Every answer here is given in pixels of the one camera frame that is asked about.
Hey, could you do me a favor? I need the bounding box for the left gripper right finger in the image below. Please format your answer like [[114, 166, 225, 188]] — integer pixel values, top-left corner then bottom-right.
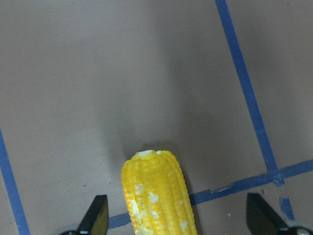
[[246, 193, 289, 235]]

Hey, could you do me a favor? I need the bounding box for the yellow corn cob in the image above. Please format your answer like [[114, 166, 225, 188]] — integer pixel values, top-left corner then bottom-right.
[[121, 150, 198, 235]]

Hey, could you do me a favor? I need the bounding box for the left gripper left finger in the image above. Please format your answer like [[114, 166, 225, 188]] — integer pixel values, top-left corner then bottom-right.
[[77, 195, 109, 235]]

